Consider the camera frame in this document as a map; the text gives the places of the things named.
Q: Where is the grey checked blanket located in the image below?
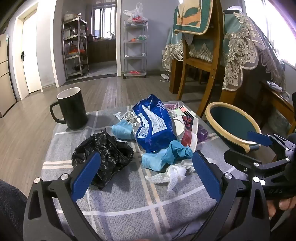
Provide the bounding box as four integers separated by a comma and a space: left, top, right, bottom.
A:
40, 101, 255, 241

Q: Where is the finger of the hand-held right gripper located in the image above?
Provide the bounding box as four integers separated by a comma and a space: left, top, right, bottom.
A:
223, 149, 290, 183
246, 130, 296, 160

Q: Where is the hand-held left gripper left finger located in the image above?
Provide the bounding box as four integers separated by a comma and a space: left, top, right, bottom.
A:
23, 152, 102, 241

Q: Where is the white textured tissue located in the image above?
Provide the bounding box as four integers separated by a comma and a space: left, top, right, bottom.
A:
145, 159, 196, 192

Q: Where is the beige tall cabinet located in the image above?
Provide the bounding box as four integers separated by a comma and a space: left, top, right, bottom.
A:
0, 34, 17, 117

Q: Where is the metal shelf rack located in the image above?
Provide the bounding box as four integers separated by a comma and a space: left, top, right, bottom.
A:
61, 17, 90, 81

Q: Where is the teal glove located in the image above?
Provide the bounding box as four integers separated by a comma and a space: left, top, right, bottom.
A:
161, 140, 194, 163

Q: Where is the person's right hand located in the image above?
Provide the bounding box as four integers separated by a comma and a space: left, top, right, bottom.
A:
266, 198, 296, 219

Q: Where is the kitchen counter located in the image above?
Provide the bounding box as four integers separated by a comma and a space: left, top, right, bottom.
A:
87, 38, 116, 63

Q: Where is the clear plastic package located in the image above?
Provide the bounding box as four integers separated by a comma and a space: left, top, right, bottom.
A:
113, 111, 137, 127

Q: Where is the blue snack packet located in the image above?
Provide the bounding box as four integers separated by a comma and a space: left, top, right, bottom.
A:
132, 94, 178, 153

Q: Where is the wooden chair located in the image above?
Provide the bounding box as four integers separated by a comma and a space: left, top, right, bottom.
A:
177, 0, 234, 116

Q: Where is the white plastic bag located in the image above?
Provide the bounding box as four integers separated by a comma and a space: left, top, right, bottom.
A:
123, 3, 149, 24

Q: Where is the white door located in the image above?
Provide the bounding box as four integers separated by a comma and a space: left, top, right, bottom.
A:
15, 2, 43, 100

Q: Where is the person's leg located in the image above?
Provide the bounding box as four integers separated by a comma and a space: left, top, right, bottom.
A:
0, 179, 28, 241

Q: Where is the green patterned chair cushion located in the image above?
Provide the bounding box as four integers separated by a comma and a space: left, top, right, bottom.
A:
173, 0, 214, 36

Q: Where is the white trolley shelf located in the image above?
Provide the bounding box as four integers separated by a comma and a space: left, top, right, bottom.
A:
123, 21, 148, 80

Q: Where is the wooden armchair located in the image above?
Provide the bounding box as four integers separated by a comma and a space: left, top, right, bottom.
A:
258, 80, 296, 132

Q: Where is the teal bin with cream rim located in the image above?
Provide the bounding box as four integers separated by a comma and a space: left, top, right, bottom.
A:
205, 102, 263, 153

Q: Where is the black plastic bag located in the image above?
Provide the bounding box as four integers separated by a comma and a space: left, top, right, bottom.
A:
71, 128, 134, 190

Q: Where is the kitchen window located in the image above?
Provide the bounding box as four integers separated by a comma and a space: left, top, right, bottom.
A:
92, 5, 116, 39

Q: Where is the light blue face mask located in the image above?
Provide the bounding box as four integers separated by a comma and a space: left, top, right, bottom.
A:
142, 152, 170, 172
112, 124, 135, 140

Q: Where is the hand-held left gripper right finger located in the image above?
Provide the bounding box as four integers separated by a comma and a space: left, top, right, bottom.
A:
192, 150, 271, 241

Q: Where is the black mug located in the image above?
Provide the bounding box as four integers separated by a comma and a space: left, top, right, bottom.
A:
50, 87, 88, 130

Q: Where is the red and white packet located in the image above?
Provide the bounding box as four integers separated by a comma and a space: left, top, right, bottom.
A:
179, 111, 199, 149

